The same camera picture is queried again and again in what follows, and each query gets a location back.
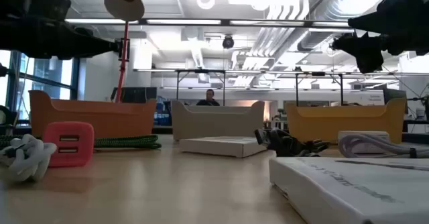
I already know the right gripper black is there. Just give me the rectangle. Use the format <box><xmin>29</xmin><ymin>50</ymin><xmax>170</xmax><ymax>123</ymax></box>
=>
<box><xmin>338</xmin><ymin>0</ymin><xmax>429</xmax><ymax>74</ymax></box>

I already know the red desk lamp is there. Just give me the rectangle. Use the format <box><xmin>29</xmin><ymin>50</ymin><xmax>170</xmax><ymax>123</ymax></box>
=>
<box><xmin>103</xmin><ymin>0</ymin><xmax>145</xmax><ymax>103</ymax></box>

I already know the pink USB wall charger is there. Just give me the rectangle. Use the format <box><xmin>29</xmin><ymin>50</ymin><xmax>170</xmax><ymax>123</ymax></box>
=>
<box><xmin>42</xmin><ymin>121</ymin><xmax>95</xmax><ymax>168</ymax></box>

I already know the black cable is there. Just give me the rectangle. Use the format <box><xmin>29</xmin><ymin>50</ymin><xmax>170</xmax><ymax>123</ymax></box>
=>
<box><xmin>253</xmin><ymin>128</ymin><xmax>331</xmax><ymax>158</ymax></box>

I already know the yellow plastic bin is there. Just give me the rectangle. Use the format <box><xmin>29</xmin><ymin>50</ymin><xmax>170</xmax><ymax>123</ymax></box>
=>
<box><xmin>285</xmin><ymin>98</ymin><xmax>407</xmax><ymax>144</ymax></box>

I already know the grey monitor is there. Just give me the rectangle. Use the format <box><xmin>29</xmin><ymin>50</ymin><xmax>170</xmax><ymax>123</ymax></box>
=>
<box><xmin>383</xmin><ymin>88</ymin><xmax>408</xmax><ymax>105</ymax></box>

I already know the grey plastic bin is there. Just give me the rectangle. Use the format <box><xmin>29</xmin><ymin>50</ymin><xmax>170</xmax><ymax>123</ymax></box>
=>
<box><xmin>170</xmin><ymin>99</ymin><xmax>265</xmax><ymax>142</ymax></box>

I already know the pale lavender cable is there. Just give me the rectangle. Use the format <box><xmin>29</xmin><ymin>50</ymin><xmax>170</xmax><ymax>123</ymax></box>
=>
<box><xmin>337</xmin><ymin>133</ymin><xmax>429</xmax><ymax>160</ymax></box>

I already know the blue crate stack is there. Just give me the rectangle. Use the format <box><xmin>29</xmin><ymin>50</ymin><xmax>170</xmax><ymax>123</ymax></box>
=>
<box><xmin>154</xmin><ymin>96</ymin><xmax>172</xmax><ymax>127</ymax></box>

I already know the black aluminium rig frame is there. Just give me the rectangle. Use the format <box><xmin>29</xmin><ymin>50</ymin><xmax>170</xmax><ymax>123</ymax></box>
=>
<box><xmin>65</xmin><ymin>17</ymin><xmax>356</xmax><ymax>30</ymax></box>

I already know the black background rig frame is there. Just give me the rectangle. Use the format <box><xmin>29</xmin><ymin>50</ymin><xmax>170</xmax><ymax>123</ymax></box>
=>
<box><xmin>176</xmin><ymin>68</ymin><xmax>226</xmax><ymax>106</ymax></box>
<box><xmin>295</xmin><ymin>71</ymin><xmax>345</xmax><ymax>106</ymax></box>

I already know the white cable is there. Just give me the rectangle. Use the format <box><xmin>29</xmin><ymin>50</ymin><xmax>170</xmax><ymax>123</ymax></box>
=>
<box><xmin>0</xmin><ymin>133</ymin><xmax>58</xmax><ymax>184</ymax></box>

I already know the white printed product box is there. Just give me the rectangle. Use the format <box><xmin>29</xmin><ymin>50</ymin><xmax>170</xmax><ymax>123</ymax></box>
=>
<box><xmin>178</xmin><ymin>136</ymin><xmax>268</xmax><ymax>159</ymax></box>
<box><xmin>269</xmin><ymin>156</ymin><xmax>429</xmax><ymax>224</ymax></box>

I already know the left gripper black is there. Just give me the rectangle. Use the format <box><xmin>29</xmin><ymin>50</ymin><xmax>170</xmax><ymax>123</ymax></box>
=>
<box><xmin>0</xmin><ymin>0</ymin><xmax>119</xmax><ymax>60</ymax></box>

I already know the person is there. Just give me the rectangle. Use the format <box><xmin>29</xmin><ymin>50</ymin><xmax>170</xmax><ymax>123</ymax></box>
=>
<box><xmin>196</xmin><ymin>89</ymin><xmax>221</xmax><ymax>107</ymax></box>

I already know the white ring light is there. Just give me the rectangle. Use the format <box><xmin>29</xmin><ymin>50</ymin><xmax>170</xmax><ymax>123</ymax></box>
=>
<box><xmin>196</xmin><ymin>0</ymin><xmax>216</xmax><ymax>11</ymax></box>

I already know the black hanging camera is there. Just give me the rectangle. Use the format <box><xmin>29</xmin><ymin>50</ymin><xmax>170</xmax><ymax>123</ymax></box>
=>
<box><xmin>222</xmin><ymin>35</ymin><xmax>235</xmax><ymax>50</ymax></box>

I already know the orange plastic bin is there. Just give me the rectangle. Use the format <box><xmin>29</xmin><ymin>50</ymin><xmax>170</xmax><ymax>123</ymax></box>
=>
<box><xmin>28</xmin><ymin>89</ymin><xmax>158</xmax><ymax>139</ymax></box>

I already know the green braided cable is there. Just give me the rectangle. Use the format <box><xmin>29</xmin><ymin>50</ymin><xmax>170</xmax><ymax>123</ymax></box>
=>
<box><xmin>0</xmin><ymin>134</ymin><xmax>162</xmax><ymax>150</ymax></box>

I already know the black monitor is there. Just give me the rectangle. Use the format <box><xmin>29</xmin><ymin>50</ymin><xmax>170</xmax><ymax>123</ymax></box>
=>
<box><xmin>110</xmin><ymin>87</ymin><xmax>158</xmax><ymax>104</ymax></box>

